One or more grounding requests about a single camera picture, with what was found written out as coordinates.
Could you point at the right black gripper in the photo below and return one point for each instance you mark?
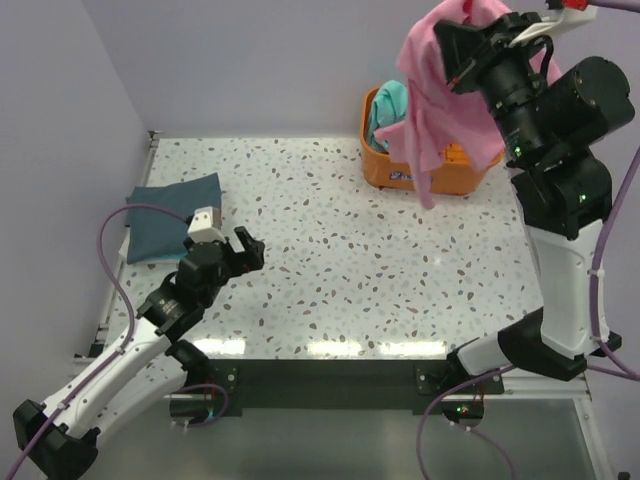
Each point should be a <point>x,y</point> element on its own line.
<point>486,42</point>

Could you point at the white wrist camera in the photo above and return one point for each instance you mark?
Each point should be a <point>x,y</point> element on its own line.
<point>205,225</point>
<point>562,17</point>

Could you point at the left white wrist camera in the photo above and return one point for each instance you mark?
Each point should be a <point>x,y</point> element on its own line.
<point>205,225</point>

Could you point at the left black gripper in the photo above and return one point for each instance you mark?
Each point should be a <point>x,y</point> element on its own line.
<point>250,259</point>

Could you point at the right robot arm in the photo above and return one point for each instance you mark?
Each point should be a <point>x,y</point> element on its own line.
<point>565,192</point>

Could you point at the folded dark blue t-shirt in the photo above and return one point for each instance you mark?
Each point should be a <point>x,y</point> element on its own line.
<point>154,235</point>

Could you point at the pink t-shirt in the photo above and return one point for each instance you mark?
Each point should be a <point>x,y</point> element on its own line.
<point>435,116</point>

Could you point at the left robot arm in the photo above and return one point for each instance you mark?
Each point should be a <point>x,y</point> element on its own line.
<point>60,434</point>

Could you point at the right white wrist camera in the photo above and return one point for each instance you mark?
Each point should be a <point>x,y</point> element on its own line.
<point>562,17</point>

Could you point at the teal t-shirt in basket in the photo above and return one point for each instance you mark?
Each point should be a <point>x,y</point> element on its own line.
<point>387,107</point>

